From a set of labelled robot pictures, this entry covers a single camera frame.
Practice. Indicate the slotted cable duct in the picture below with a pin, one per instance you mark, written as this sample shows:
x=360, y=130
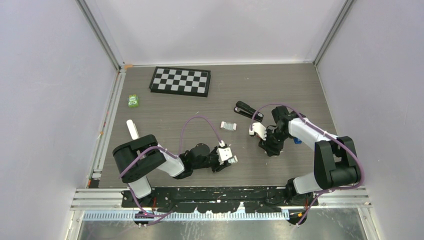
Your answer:
x=133, y=215

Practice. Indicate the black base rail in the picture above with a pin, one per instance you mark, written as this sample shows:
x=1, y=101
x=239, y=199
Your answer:
x=254, y=199

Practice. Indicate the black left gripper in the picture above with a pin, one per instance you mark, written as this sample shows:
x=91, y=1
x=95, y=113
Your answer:
x=218, y=166

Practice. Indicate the blue stapler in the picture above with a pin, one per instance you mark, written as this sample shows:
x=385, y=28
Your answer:
x=297, y=140

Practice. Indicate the black stapler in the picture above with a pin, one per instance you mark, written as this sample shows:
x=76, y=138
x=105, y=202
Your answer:
x=246, y=110

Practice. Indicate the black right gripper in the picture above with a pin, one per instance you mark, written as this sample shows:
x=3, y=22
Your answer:
x=271, y=149

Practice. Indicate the black white chessboard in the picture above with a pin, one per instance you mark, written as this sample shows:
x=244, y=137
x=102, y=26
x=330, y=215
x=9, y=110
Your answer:
x=180, y=81

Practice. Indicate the staple box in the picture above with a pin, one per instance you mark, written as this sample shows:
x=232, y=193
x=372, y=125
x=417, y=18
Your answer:
x=229, y=126

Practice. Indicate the green toy block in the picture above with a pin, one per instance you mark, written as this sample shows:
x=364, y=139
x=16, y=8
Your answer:
x=133, y=101

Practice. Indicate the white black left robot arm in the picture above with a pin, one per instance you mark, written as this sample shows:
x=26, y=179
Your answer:
x=137, y=158

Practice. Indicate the white stapler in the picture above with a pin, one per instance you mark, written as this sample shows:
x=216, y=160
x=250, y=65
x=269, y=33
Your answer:
x=132, y=129

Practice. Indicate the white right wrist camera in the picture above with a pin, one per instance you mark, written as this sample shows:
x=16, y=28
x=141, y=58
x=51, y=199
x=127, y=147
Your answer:
x=257, y=129

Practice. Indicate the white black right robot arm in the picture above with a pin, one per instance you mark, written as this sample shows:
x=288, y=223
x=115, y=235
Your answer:
x=335, y=163

